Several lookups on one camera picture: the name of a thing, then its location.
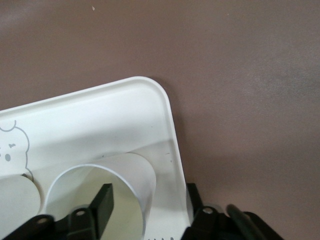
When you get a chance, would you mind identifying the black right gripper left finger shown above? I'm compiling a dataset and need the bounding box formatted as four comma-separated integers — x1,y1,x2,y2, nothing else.
0,183,116,240

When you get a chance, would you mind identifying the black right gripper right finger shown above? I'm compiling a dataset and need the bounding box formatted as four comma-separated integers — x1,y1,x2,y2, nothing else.
182,183,233,240

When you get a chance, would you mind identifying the white plastic cup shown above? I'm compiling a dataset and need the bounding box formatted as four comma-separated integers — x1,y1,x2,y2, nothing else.
44,152,159,240
0,173,42,218

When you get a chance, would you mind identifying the cream bear print tray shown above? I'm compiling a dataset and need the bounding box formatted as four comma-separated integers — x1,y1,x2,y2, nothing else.
0,76,195,240

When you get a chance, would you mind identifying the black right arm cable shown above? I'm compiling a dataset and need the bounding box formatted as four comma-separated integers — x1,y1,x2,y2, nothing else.
226,204,266,240

